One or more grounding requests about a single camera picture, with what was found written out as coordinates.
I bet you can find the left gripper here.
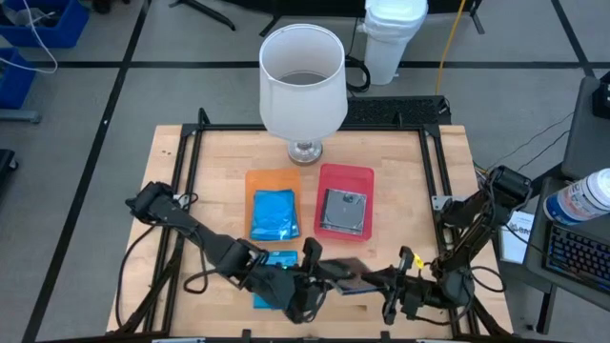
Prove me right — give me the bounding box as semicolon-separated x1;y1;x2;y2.
250;260;371;326

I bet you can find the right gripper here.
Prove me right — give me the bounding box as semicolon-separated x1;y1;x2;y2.
366;269;444;325

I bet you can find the clear jewel case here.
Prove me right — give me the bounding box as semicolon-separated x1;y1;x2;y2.
319;188;368;234
317;188;369;236
331;258;383;297

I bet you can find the blue jewel case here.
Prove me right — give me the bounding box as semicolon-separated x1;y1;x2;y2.
250;189;301;237
251;250;300;312

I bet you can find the pink plastic bin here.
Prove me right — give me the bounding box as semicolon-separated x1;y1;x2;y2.
313;163;376;243

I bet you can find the orange plastic bin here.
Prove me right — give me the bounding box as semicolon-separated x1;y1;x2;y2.
244;167;303;243

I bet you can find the white paper sheet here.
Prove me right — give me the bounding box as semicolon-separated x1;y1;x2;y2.
498;210;537;265

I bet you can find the dark grey desk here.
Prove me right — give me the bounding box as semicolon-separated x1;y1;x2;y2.
522;176;610;334

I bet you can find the white shade table lamp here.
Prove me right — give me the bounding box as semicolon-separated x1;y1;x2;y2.
258;23;349;167

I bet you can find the black perforated panel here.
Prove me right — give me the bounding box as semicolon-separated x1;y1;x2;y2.
345;94;452;128

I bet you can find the black keyboard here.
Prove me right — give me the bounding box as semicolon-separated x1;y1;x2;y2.
545;223;610;293

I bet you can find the white wipes canister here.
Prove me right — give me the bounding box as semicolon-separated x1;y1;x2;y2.
542;167;610;227

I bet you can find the white trash bin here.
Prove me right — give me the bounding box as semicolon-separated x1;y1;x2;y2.
356;0;429;87

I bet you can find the grey side table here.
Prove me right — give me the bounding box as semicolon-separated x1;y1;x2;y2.
560;75;610;180

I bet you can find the black device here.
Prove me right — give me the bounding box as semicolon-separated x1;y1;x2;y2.
592;71;610;120

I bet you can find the black light stand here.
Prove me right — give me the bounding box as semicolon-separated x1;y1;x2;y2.
169;0;237;32

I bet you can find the black floor object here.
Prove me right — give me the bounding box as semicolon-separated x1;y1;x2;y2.
0;149;20;185

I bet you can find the grey metal bar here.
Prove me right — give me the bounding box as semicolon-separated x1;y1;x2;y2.
0;109;42;125

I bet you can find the blue storage crate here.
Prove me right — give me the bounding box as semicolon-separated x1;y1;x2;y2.
0;47;38;110
0;0;91;49

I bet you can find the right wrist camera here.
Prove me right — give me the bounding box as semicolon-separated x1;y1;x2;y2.
396;246;417;275

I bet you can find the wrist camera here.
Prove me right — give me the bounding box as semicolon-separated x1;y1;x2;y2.
301;236;324;271
396;246;417;275

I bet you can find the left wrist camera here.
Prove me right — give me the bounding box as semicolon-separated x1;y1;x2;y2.
301;236;324;271

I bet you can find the coloured wire bundle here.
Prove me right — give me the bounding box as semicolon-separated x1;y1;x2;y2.
473;160;493;181

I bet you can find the black table frame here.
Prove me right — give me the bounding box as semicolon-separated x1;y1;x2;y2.
113;108;515;343

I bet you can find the black coiled floor cable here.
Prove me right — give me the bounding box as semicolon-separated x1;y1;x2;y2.
345;18;373;94

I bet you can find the thin black floor cable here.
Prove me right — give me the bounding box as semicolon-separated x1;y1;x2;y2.
517;129;572;172
476;111;577;173

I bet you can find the yellow hanging cable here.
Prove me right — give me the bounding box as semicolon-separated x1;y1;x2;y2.
434;0;468;95

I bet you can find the white loose cable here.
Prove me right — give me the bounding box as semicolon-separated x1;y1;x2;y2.
0;0;59;75

